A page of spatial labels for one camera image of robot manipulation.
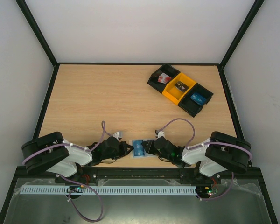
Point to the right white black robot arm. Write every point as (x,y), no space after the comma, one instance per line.
(218,153)

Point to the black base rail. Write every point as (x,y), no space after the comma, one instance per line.
(182,175)

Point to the dark card in yellow bin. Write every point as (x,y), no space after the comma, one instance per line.
(181,86)

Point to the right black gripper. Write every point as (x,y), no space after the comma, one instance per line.
(151,147)

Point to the yellow bin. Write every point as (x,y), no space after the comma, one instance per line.
(175,95)

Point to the black bin with red card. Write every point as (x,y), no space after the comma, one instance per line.
(165,68)

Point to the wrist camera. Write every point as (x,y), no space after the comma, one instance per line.
(159,134)
(118,135)

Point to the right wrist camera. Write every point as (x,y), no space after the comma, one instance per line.
(159,134)

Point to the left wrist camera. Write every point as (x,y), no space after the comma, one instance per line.
(118,135)

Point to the blue VIP credit card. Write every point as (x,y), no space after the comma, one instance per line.
(200,100)

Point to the red white card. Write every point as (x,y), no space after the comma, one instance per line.
(164,78)

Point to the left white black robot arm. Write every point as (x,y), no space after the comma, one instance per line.
(52,153)

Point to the white slotted cable duct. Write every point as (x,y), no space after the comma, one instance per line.
(109,190)

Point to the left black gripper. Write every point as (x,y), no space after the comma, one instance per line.
(124,152)

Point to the black bin with blue card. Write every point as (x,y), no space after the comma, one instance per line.
(191,107)

